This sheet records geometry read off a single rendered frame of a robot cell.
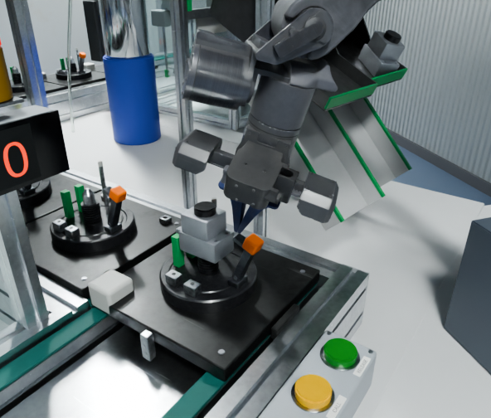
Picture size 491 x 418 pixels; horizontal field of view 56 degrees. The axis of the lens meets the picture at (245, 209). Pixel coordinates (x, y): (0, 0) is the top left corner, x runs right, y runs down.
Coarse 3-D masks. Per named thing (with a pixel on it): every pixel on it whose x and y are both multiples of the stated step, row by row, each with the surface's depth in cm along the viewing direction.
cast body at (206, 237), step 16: (192, 208) 63; (208, 208) 61; (192, 224) 61; (208, 224) 60; (224, 224) 63; (192, 240) 63; (208, 240) 61; (224, 240) 62; (208, 256) 62; (224, 256) 63
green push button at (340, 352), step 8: (328, 344) 56; (336, 344) 56; (344, 344) 56; (352, 344) 56; (328, 352) 55; (336, 352) 55; (344, 352) 55; (352, 352) 55; (328, 360) 55; (336, 360) 54; (344, 360) 54; (352, 360) 54
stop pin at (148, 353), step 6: (144, 330) 59; (144, 336) 58; (150, 336) 58; (144, 342) 59; (150, 342) 59; (144, 348) 59; (150, 348) 59; (144, 354) 60; (150, 354) 59; (150, 360) 60
